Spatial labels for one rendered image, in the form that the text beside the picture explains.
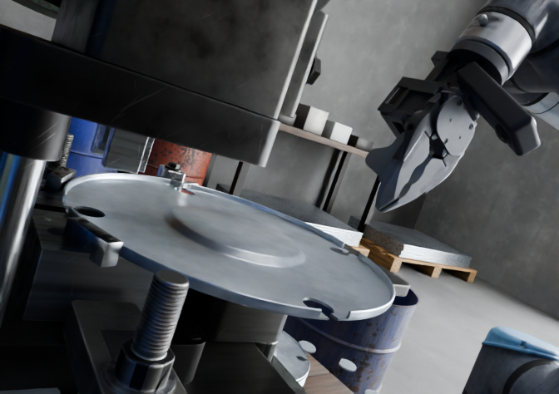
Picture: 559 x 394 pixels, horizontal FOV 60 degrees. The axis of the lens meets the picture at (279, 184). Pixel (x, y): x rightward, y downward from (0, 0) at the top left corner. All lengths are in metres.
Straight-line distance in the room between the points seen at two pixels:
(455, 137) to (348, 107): 4.25
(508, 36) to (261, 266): 0.38
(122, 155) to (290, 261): 0.16
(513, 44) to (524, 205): 4.75
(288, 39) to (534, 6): 0.37
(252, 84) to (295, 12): 0.05
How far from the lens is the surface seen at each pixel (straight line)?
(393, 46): 5.08
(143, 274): 0.33
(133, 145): 0.35
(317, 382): 1.19
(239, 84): 0.31
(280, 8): 0.32
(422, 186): 0.55
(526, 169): 5.39
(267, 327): 0.43
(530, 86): 0.74
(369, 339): 1.53
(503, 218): 5.40
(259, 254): 0.38
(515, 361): 0.90
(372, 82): 4.94
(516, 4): 0.62
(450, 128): 0.55
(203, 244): 0.37
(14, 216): 0.28
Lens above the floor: 0.89
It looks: 8 degrees down
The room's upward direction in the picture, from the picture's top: 19 degrees clockwise
